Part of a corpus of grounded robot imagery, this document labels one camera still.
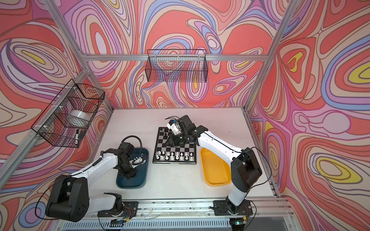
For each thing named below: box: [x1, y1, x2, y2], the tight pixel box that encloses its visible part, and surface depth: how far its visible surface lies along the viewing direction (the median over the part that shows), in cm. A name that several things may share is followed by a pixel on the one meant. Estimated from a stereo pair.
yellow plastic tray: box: [200, 147, 232, 187], surface depth 88 cm
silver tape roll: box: [68, 109, 91, 122], surface depth 75 cm
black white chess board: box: [152, 127, 198, 164], surface depth 93 cm
